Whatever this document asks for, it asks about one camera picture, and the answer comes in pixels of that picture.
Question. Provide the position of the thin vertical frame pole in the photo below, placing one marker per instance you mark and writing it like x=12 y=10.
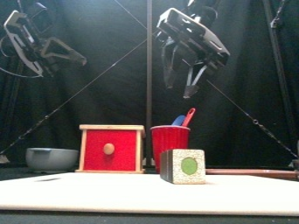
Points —
x=148 y=87

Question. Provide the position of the grey bowl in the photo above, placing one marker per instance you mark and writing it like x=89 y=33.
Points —
x=50 y=160

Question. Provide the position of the white cutting board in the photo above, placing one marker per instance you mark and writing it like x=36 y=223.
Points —
x=116 y=195

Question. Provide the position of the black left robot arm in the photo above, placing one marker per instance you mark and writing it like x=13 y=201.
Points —
x=38 y=11

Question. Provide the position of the brown square plate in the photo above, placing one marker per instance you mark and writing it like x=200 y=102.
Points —
x=252 y=173

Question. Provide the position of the grey frame clamp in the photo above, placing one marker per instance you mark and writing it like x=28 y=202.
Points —
x=2 y=159

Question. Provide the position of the black frame post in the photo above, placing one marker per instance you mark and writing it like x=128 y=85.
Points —
x=280 y=73

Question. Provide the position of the toy sushi roll block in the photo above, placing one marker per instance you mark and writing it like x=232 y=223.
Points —
x=183 y=166

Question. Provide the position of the blue plastic utensil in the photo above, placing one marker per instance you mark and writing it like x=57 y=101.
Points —
x=179 y=121

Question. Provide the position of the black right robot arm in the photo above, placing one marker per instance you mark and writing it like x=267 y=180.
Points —
x=205 y=11

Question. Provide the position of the red wooden box with knob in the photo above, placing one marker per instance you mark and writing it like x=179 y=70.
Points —
x=111 y=150

